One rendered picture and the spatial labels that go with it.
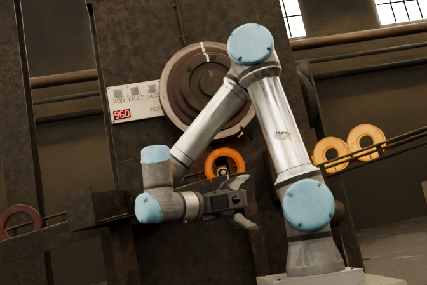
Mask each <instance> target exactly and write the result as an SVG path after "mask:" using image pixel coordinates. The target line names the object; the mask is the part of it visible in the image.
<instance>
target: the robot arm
mask: <svg viewBox="0 0 427 285"><path fill-rule="evenodd" d="M227 52H228V55H229V56H230V59H231V63H232V65H231V68H230V70H229V72H228V73H227V74H226V76H225V77H224V84H223V85H222V86H221V88H220V89H219V90H218V92H216V94H215V95H214V96H213V98H212V99H211V100H210V101H209V102H208V104H207V105H206V106H205V108H204V109H203V110H202V111H201V112H200V114H199V115H198V116H197V118H196V119H195V120H194V121H193V122H192V124H191V125H190V126H189V127H188V129H187V130H186V131H185V132H184V134H183V135H182V136H181V137H180V138H179V140H178V141H177V143H176V144H175V145H174V146H173V147H172V149H171V150H170V149H169V148H168V147H167V146H166V145H152V146H148V147H145V148H143V149H142V150H141V164H142V177H143V184H144V193H143V194H139V195H138V196H137V198H136V200H135V214H136V217H137V219H138V220H139V221H140V222H141V223H145V224H148V223H155V224H160V223H168V222H181V221H183V222H184V223H187V221H189V220H197V219H200V218H201V217H202V216H203V220H217V219H221V218H223V219H224V220H225V222H226V223H227V224H229V225H231V226H233V227H234V228H237V229H248V230H255V229H258V226H257V224H256V223H252V222H251V221H250V220H247V219H245V218H244V216H243V215H242V214H241V213H237V214H235V215H233V213H234V210H235V209H241V208H247V206H248V204H247V196H246V191H245V190H242V189H240V190H238V189H239V186H240V185H241V184H242V183H244V182H245V180H248V179H249V178H250V175H240V176H237V177H234V178H231V179H228V180H226V181H224V182H222V183H221V185H220V187H219V188H218V189H217V191H211V192H208V193H206V194H202V195H201V194H200V193H199V192H173V189H175V188H177V187H178V186H180V185H181V183H182V182H183V179H184V175H185V174H186V173H187V171H188V170H189V168H190V167H191V166H192V165H193V164H194V163H195V161H196V160H197V159H198V158H199V156H200V155H201V154H202V153H203V151H204V150H205V149H206V148H207V147H208V145H209V144H210V142H211V141H212V140H213V139H214V138H215V136H216V135H217V134H218V132H219V131H220V130H221V129H222V127H223V126H224V125H225V124H226V123H227V121H228V120H229V119H230V117H231V116H232V115H233V114H234V113H235V111H236V110H237V109H238V107H239V106H240V105H241V104H242V102H243V101H244V100H249V99H250V98H251V101H252V104H253V106H254V109H255V113H256V115H257V118H258V120H259V124H260V126H261V130H262V132H263V135H264V138H265V141H266V143H267V146H268V149H269V152H270V154H271V158H272V160H273V163H274V166H275V169H276V172H277V174H278V178H277V180H276V182H275V184H274V185H275V187H276V191H277V193H278V197H279V198H280V202H281V205H282V208H283V215H284V220H285V227H286V231H287V239H288V255H287V264H286V273H287V277H302V276H309V275H320V274H328V273H333V272H338V271H342V270H345V269H346V268H345V264H344V260H343V258H342V256H341V254H340V252H339V250H338V249H337V247H336V245H335V243H334V241H333V238H332V232H331V228H330V221H331V219H332V217H333V215H334V211H335V202H334V197H333V195H332V193H331V191H330V190H329V188H328V187H327V186H326V184H325V181H324V179H323V176H322V173H321V171H320V169H319V168H317V167H315V166H313V165H312V164H311V162H310V160H309V157H308V154H307V152H306V149H305V146H304V144H303V141H302V138H301V136H300V133H299V130H298V128H297V125H296V123H295V119H294V117H293V114H292V111H291V109H290V106H289V104H288V101H287V98H286V96H285V93H284V90H283V88H282V85H281V82H280V79H279V76H280V74H281V71H282V68H281V65H280V62H279V60H278V57H277V55H276V51H275V49H274V39H273V37H272V35H271V33H270V32H269V31H268V30H267V28H265V27H263V26H261V25H258V24H255V23H249V24H245V25H242V26H240V27H238V28H237V29H235V30H234V31H233V32H232V34H231V35H230V37H229V40H228V43H227ZM203 196H204V197H203Z"/></svg>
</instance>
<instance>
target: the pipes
mask: <svg viewBox="0 0 427 285"><path fill-rule="evenodd" d="M423 32H427V22H421V23H413V24H408V25H399V26H394V27H386V28H381V29H372V30H364V31H359V32H350V33H345V34H337V35H332V36H323V37H314V38H309V39H301V40H296V41H290V45H291V48H292V51H300V50H309V49H314V48H322V47H327V46H335V45H340V44H348V43H357V42H362V41H370V40H375V39H383V38H388V37H396V36H405V35H410V34H418V33H423ZM425 46H427V42H424V43H416V44H408V45H403V46H395V47H390V48H382V49H377V50H369V51H361V52H356V53H348V54H343V55H335V56H326V57H322V58H314V59H309V64H311V63H319V62H327V61H332V60H340V59H345V58H353V57H358V56H365V55H374V54H378V53H386V52H391V51H399V50H407V49H412V48H420V47H425ZM424 64H427V57H426V58H418V59H414V60H406V61H401V62H393V63H386V64H381V65H373V66H368V67H360V68H356V69H348V70H340V71H335V72H328V73H323V74H315V75H313V79H314V81H322V80H326V79H334V78H338V77H346V76H354V75H359V74H366V73H371V72H379V71H384V70H391V69H399V68H404V67H411V66H416V65H424ZM95 80H98V74H97V69H91V70H82V71H77V72H69V73H64V74H55V75H50V76H42V77H33V78H30V87H31V89H39V88H47V87H52V86H60V85H65V84H74V83H82V82H87V81H95ZM99 95H100V91H92V92H87V93H79V94H74V95H66V96H58V97H53V98H45V99H40V100H33V101H32V103H33V105H40V104H45V103H53V102H61V101H66V100H73V99H78V98H86V97H91V96H99ZM102 114H104V113H103V108H102V107H101V108H96V109H88V110H80V111H75V112H68V113H63V114H55V115H51V116H43V117H35V118H34V119H35V125H38V124H46V123H53V122H58V121H66V120H70V119H78V118H82V117H90V116H98V115H102Z"/></svg>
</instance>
